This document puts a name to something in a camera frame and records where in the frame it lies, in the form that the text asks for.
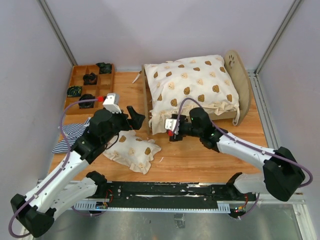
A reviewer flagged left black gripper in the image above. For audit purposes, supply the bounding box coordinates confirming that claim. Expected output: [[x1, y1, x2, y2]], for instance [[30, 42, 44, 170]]
[[102, 105, 145, 144]]

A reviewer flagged large bear print cushion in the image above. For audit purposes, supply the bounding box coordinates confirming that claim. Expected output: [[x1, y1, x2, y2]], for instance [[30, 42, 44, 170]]
[[141, 54, 240, 135]]

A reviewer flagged wooden pet bed frame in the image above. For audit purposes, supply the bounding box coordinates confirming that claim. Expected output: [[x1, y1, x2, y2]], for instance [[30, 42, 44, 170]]
[[141, 50, 252, 134]]

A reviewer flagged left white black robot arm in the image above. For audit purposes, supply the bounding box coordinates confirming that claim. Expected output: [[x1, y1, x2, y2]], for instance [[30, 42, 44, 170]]
[[8, 104, 145, 238]]

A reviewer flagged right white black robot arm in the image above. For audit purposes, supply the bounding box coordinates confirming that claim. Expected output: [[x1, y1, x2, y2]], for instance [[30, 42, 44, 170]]
[[164, 107, 306, 202]]

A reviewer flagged small bear print pillow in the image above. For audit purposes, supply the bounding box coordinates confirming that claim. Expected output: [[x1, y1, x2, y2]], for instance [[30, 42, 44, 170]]
[[103, 130, 162, 175]]

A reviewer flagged black rolled sock bottom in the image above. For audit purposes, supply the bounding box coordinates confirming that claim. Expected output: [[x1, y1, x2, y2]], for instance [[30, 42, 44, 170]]
[[78, 93, 96, 109]]

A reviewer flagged black rolled sock top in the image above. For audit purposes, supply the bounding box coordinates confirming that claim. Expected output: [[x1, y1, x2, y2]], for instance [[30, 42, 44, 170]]
[[95, 62, 112, 75]]

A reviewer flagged black rolled sock middle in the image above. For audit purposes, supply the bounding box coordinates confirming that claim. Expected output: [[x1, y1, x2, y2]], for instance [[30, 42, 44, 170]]
[[82, 72, 98, 86]]

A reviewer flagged wooden compartment tray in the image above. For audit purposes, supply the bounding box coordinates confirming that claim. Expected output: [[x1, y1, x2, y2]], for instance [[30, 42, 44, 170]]
[[64, 62, 115, 107]]

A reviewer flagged blue striped cloth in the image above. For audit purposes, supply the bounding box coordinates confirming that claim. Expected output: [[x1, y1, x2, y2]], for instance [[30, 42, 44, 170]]
[[52, 117, 91, 154]]

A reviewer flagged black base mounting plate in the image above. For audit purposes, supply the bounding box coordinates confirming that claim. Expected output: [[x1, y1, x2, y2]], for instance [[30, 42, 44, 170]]
[[106, 181, 256, 210]]

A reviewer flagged black green rolled sock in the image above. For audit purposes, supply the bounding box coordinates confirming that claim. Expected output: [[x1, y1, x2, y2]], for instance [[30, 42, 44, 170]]
[[66, 86, 83, 98]]

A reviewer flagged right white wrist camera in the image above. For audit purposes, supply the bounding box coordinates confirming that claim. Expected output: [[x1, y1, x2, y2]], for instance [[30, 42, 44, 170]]
[[164, 118, 179, 137]]

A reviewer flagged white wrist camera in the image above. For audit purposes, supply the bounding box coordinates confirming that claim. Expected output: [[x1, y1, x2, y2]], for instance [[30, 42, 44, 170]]
[[164, 118, 179, 137], [102, 93, 122, 114]]

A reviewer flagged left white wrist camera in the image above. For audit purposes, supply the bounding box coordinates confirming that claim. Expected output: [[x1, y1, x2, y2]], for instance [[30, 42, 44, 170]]
[[102, 93, 122, 114]]

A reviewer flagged right aluminium corner post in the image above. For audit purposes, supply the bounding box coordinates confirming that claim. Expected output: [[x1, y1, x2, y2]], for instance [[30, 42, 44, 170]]
[[253, 0, 305, 76]]

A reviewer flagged aluminium corner post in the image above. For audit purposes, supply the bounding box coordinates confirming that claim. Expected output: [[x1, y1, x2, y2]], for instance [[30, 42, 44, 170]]
[[37, 0, 78, 66], [253, 0, 305, 76]]

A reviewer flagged left aluminium corner post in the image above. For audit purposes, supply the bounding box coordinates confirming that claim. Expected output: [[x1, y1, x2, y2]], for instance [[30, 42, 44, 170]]
[[37, 0, 78, 66]]

